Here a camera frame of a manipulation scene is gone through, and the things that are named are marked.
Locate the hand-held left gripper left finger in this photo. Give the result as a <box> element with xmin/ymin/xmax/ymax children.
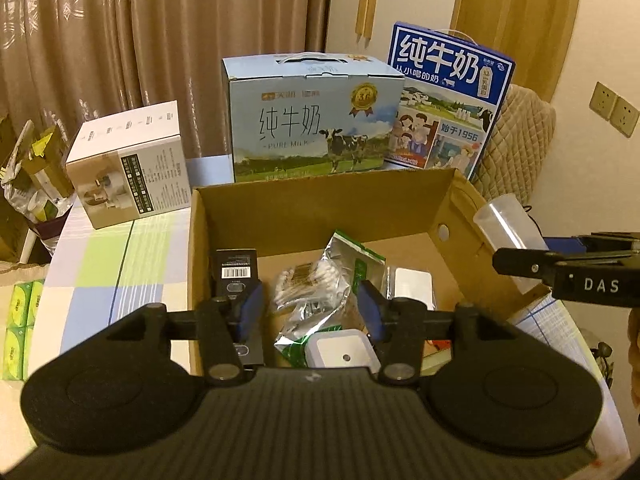
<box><xmin>102</xmin><ymin>280</ymin><xmax>266</xmax><ymax>386</ymax></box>

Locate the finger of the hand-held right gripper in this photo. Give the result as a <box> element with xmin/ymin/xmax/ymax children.
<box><xmin>491</xmin><ymin>246</ymin><xmax>563</xmax><ymax>288</ymax></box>
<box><xmin>575</xmin><ymin>232</ymin><xmax>640</xmax><ymax>257</ymax></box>

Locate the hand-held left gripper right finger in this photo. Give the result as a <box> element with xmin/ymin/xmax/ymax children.
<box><xmin>357</xmin><ymin>280</ymin><xmax>521</xmax><ymax>386</ymax></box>

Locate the clear plastic cup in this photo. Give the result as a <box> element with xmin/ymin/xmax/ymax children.
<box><xmin>472</xmin><ymin>194</ymin><xmax>551</xmax><ymax>296</ymax></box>

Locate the white square plastic box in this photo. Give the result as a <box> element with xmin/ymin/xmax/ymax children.
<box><xmin>385</xmin><ymin>266</ymin><xmax>436</xmax><ymax>311</ymax></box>

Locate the small white square device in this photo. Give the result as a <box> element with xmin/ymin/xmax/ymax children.
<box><xmin>305</xmin><ymin>329</ymin><xmax>376</xmax><ymax>370</ymax></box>

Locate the silver foil pouch green label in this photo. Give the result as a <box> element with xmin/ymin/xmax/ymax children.
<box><xmin>274</xmin><ymin>230</ymin><xmax>387</xmax><ymax>371</ymax></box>

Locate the black packaged box with barcode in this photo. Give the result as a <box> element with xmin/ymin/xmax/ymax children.
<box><xmin>215</xmin><ymin>247</ymin><xmax>266</xmax><ymax>366</ymax></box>

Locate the bag of cotton swabs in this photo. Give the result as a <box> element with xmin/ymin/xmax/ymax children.
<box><xmin>272</xmin><ymin>257</ymin><xmax>353</xmax><ymax>321</ymax></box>

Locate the large brown cardboard box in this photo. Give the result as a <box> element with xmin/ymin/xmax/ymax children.
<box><xmin>187</xmin><ymin>167</ymin><xmax>551</xmax><ymax>378</ymax></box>

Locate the orange printed packet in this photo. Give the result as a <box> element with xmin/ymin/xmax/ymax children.
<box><xmin>424</xmin><ymin>339</ymin><xmax>453</xmax><ymax>368</ymax></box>

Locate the beige quilted chair cushion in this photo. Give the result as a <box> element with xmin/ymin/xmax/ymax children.
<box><xmin>470</xmin><ymin>84</ymin><xmax>557</xmax><ymax>211</ymax></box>

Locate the light blue milk carton box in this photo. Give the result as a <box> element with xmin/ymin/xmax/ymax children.
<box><xmin>221</xmin><ymin>51</ymin><xmax>406</xmax><ymax>183</ymax></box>

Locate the white appliance box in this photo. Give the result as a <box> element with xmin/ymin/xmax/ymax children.
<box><xmin>65</xmin><ymin>101</ymin><xmax>192</xmax><ymax>231</ymax></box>

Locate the dark blue milk carton box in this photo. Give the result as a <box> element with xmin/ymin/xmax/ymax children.
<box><xmin>384</xmin><ymin>21</ymin><xmax>516</xmax><ymax>181</ymax></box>

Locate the green tissue multipack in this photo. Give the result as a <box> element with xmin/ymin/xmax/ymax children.
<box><xmin>0</xmin><ymin>280</ymin><xmax>46</xmax><ymax>381</ymax></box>

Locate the clear plastic bag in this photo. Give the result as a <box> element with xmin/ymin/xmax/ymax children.
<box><xmin>2</xmin><ymin>180</ymin><xmax>76</xmax><ymax>226</ymax></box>

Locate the brown patterned curtain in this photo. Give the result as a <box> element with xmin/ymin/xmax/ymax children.
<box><xmin>0</xmin><ymin>0</ymin><xmax>333</xmax><ymax>161</ymax></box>

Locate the wooden wall strip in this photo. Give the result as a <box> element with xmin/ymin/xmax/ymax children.
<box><xmin>365</xmin><ymin>0</ymin><xmax>381</xmax><ymax>46</ymax></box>
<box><xmin>356</xmin><ymin>0</ymin><xmax>371</xmax><ymax>43</ymax></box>

